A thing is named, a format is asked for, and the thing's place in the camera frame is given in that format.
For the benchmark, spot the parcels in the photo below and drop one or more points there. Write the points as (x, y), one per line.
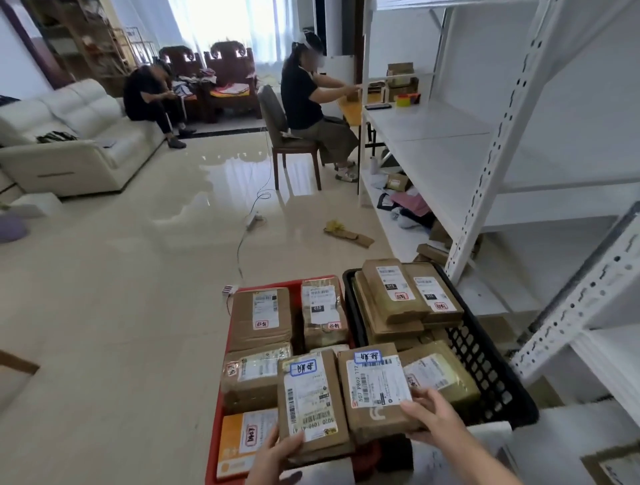
(435, 252)

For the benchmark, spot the cardboard box white label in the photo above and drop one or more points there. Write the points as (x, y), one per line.
(398, 183)

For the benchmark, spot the yellow table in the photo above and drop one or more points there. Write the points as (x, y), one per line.
(352, 112)

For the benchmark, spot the white standing air conditioner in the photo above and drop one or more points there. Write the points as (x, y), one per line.
(345, 25)

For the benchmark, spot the white power strip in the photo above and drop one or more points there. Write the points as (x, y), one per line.
(254, 221)

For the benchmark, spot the small box handwritten white label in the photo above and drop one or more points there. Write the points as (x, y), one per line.
(617, 467)

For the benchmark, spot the orange box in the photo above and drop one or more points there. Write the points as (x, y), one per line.
(230, 449)

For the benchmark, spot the black plastic basket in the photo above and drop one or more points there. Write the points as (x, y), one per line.
(500, 380)

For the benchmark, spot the dark red sofa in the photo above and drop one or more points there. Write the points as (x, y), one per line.
(230, 70)

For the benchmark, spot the person's right hand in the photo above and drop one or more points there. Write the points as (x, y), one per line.
(445, 424)

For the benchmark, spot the white curtain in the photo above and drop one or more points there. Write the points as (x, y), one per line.
(225, 25)

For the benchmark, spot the red tape roll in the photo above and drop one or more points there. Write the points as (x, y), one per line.
(415, 98)

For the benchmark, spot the cream sofa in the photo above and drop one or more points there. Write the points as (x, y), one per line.
(85, 150)

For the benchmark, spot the person's right forearm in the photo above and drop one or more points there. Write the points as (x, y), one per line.
(485, 464)

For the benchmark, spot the wooden display cabinet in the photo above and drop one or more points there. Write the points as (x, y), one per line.
(75, 40)

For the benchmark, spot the red plastic crate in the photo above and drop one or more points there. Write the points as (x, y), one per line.
(297, 287)

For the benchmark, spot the brown wooden chair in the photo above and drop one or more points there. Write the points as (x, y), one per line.
(272, 120)

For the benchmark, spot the purple cushion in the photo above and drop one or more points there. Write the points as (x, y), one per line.
(12, 230)

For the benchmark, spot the flattened cardboard strip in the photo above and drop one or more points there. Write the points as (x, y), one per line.
(357, 239)

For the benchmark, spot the yellow crumpled tape wad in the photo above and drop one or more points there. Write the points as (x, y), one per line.
(334, 227)

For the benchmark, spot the white bottle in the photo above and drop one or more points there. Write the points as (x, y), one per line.
(374, 166)

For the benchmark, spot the brown box blue sticker tall label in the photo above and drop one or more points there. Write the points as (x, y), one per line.
(337, 370)

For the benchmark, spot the person's left hand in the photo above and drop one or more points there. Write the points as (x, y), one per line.
(272, 462)

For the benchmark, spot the pile of plastic mailer bags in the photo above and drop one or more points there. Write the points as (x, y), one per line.
(412, 222)

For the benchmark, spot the white foam parcel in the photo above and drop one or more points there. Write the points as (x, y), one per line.
(330, 348)

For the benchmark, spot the small red striped power strip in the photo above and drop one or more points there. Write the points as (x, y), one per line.
(230, 290)

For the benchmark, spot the black item on sofa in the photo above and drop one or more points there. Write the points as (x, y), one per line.
(56, 137)

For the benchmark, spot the white footstool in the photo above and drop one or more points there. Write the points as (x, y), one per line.
(37, 206)

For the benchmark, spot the black handheld device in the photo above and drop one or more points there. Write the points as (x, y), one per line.
(378, 106)

